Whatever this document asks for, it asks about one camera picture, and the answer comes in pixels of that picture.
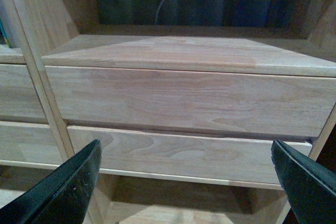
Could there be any wooden drawer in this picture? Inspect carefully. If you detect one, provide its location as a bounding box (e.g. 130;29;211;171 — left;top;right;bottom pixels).
1;64;47;123
46;66;335;137
1;121;63;165
67;125;313;185

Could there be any light wooden bookshelf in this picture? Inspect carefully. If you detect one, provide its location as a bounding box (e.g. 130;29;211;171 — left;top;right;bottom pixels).
1;0;335;223

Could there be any lower left wooden drawer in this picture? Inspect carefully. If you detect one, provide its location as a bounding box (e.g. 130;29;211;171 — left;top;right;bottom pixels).
1;121;63;165

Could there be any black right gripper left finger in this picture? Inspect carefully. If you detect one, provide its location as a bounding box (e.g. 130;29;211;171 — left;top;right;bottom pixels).
1;140;102;223

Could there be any upper right wooden drawer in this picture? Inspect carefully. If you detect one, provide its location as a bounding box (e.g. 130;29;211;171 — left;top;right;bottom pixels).
46;66;335;137

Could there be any lower right wooden drawer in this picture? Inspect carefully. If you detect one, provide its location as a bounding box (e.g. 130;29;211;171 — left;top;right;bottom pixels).
67;125;313;185

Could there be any teal hardcover book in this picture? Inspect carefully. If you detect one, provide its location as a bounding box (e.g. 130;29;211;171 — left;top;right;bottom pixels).
0;19;12;48

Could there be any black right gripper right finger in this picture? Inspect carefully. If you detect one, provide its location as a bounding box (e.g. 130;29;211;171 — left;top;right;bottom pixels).
271;140;335;223

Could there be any upper left wooden drawer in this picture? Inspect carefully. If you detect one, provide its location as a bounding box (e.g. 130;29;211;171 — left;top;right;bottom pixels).
1;64;47;123

